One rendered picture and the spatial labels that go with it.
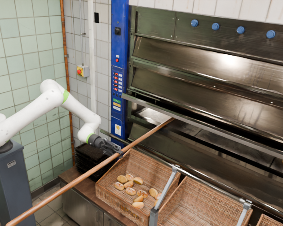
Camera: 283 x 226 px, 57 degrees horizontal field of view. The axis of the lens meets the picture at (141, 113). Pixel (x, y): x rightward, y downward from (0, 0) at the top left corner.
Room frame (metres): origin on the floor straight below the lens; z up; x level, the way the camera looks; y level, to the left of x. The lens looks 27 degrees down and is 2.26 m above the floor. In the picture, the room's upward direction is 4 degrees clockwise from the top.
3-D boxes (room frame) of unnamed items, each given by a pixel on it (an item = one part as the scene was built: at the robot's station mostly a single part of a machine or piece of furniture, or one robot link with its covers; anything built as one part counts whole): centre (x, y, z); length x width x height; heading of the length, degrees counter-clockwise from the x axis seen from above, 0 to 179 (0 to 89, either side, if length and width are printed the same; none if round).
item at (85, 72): (2.42, 0.60, 1.46); 0.10 x 0.07 x 0.10; 54
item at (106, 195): (1.70, -0.01, 0.72); 0.56 x 0.49 x 0.28; 55
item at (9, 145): (1.47, 0.99, 1.23); 0.26 x 0.15 x 0.06; 57
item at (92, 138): (1.61, 0.33, 1.20); 0.12 x 0.06 x 0.09; 144
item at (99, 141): (1.56, 0.27, 1.20); 0.09 x 0.07 x 0.08; 54
